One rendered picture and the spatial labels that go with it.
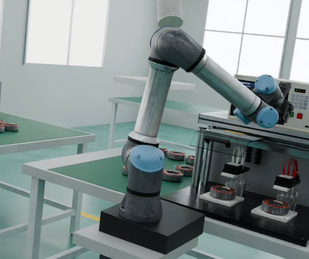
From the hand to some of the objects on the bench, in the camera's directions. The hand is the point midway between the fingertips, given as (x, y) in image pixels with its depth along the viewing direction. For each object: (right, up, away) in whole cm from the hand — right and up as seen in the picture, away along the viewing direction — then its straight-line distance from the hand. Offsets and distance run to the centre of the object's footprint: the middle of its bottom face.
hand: (287, 113), depth 212 cm
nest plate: (-6, -42, -2) cm, 42 cm away
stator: (-6, -41, -2) cm, 41 cm away
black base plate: (-15, -42, +6) cm, 45 cm away
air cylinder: (-18, -37, +23) cm, 47 cm away
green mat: (-58, -29, +58) cm, 87 cm away
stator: (-26, -36, +11) cm, 46 cm away
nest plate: (-26, -38, +11) cm, 47 cm away
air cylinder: (+2, -41, +11) cm, 42 cm away
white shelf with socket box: (-61, -22, +101) cm, 120 cm away
